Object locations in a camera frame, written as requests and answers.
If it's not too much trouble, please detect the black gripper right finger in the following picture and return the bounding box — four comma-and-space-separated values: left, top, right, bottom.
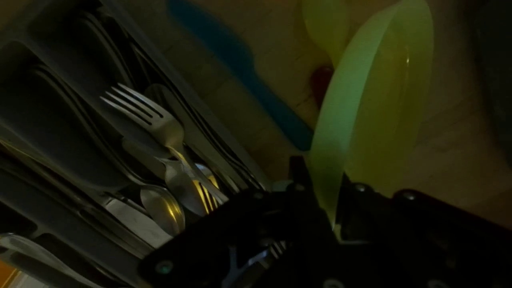
338, 174, 445, 252

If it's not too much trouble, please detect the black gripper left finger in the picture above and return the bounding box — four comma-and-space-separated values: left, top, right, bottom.
229, 153, 336, 252

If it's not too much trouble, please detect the green plastic plate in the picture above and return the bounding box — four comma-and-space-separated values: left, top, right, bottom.
307, 0, 437, 225

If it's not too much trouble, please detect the silver fork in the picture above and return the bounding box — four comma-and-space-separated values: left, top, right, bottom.
189, 161, 231, 216
99, 81, 194, 172

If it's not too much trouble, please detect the large silver spoon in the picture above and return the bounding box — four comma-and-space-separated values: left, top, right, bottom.
138, 184, 187, 238

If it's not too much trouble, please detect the blue spatula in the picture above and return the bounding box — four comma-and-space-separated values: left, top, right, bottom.
167, 0, 317, 152

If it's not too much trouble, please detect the silver table knife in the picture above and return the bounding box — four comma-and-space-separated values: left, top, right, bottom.
103, 195, 162, 249

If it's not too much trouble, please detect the yellow-green spatula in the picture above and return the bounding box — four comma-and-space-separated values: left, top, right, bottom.
299, 0, 352, 68

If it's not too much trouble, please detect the grey cutlery tray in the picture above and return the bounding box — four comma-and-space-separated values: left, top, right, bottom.
0, 0, 269, 288

